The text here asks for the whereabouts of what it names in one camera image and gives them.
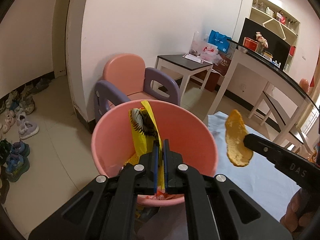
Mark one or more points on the black monitor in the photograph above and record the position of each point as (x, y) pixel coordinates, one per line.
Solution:
(277, 47)

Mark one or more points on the beige plastic stool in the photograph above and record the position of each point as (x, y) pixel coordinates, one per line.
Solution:
(303, 136)

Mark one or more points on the blue shopping bag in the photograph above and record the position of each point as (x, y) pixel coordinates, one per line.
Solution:
(217, 38)

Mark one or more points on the yellow foam fruit net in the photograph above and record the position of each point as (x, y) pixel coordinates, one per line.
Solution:
(132, 158)

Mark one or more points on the white dark-top bench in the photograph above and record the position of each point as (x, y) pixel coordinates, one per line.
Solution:
(275, 105)

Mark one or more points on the yellow plastic wrapper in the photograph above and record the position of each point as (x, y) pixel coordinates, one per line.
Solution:
(141, 147)

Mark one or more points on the white bench with paper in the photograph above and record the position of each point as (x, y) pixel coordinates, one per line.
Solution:
(185, 63)

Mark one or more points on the white paper sheet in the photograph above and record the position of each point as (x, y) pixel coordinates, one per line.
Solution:
(192, 58)

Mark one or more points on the dried flower bouquet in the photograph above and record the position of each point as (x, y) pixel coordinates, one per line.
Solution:
(261, 38)

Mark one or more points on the red paper wall decoration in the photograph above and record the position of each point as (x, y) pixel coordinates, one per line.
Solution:
(312, 81)

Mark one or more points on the white glass-top dining table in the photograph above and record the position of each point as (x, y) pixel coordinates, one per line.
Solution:
(247, 65)

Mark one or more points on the orange peel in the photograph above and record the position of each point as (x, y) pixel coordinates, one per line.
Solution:
(235, 140)

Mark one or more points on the row of shoes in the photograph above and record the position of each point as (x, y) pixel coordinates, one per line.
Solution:
(25, 127)

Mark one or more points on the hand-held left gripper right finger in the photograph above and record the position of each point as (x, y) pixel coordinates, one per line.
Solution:
(166, 165)

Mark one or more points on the red storage basket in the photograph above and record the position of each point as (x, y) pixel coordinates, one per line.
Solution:
(292, 50)

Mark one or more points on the white lidded jar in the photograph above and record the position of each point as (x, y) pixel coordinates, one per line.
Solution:
(268, 55)

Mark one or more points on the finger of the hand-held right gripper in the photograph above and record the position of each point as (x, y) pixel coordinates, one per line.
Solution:
(275, 157)

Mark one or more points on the clear plastic bags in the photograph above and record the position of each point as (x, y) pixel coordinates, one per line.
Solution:
(207, 52)

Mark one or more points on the cream wall shelf cabinet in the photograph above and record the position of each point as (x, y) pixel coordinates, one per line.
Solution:
(260, 12)

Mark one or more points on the pink round fruit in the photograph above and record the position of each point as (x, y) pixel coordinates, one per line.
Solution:
(305, 85)

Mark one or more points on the light blue tablecloth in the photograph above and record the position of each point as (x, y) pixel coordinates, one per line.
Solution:
(250, 180)

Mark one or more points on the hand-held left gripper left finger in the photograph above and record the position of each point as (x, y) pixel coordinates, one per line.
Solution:
(155, 165)

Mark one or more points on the pink purple child chair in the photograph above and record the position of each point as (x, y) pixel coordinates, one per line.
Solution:
(125, 70)

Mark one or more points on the pink plastic bucket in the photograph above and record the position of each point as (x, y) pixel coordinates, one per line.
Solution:
(112, 135)

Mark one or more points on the colourful fruit carton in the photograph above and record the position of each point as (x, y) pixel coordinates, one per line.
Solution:
(315, 153)

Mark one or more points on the person's right hand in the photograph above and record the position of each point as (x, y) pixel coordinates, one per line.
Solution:
(292, 215)

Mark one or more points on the clear glass bowl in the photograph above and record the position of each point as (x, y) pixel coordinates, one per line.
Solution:
(242, 49)

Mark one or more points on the red box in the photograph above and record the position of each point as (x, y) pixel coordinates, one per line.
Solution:
(250, 43)

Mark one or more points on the dark red gift bag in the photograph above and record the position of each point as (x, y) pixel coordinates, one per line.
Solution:
(223, 65)

